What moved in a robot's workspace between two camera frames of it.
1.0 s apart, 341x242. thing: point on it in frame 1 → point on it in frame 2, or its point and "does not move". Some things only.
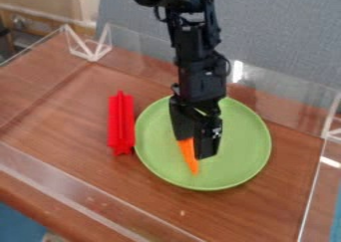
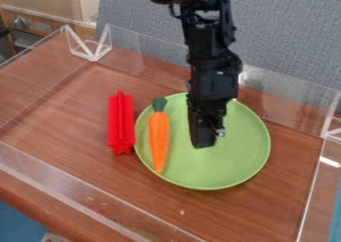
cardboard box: [67, 2] does not move
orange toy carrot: [186, 147] → [159, 127]
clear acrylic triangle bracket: [89, 49] does not move
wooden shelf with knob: [25, 21] does not move
